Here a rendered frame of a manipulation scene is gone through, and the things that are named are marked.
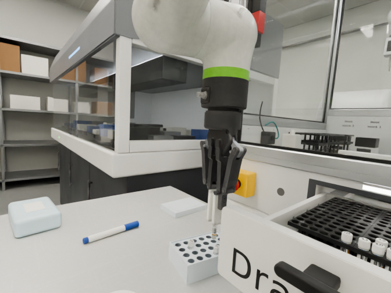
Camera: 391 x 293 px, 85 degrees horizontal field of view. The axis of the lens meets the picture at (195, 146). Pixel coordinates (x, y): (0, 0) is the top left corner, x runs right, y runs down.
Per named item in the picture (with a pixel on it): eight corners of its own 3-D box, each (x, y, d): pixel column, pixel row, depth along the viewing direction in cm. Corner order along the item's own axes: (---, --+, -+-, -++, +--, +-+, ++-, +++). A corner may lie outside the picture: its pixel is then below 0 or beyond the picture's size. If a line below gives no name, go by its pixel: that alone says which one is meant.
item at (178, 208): (175, 218, 65) (175, 213, 64) (160, 208, 71) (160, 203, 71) (206, 208, 73) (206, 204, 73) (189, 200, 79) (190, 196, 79)
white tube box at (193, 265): (186, 285, 38) (187, 265, 38) (168, 258, 46) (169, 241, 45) (240, 265, 45) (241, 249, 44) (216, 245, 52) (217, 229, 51)
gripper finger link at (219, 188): (230, 139, 45) (234, 139, 44) (228, 192, 46) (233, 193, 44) (214, 139, 43) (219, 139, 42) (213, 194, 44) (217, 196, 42)
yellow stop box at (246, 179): (244, 199, 62) (246, 174, 61) (226, 192, 67) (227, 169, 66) (255, 196, 65) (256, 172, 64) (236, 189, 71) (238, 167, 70)
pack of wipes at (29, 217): (62, 227, 56) (62, 211, 55) (14, 240, 49) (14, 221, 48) (49, 208, 66) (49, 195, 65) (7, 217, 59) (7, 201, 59)
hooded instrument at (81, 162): (109, 353, 96) (116, -90, 76) (52, 210, 237) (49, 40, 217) (261, 256, 174) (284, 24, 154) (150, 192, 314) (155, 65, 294)
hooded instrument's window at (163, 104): (114, 152, 89) (116, 37, 84) (52, 127, 224) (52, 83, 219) (266, 145, 162) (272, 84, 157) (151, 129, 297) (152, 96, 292)
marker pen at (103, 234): (84, 246, 48) (84, 239, 48) (82, 243, 49) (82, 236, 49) (139, 227, 58) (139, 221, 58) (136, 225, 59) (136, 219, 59)
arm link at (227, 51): (273, 2, 39) (235, 25, 49) (214, -23, 33) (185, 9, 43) (266, 81, 41) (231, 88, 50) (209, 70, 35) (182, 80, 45)
